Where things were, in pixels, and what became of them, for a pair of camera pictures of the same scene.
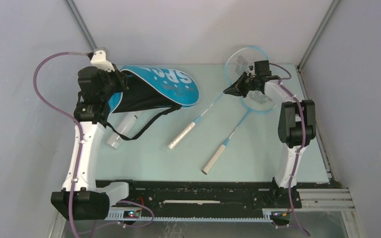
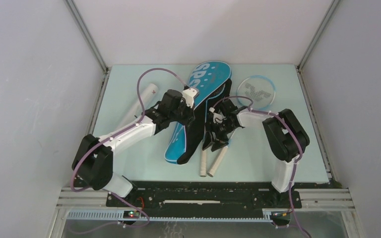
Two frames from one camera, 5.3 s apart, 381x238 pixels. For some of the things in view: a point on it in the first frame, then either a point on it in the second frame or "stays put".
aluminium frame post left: [80, 23] stays put
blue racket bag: [152, 88] → [212, 79]
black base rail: [209, 196] stays put
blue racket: [239, 62] → [262, 90]
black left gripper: [122, 79] → [190, 116]
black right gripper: [237, 89] → [222, 140]
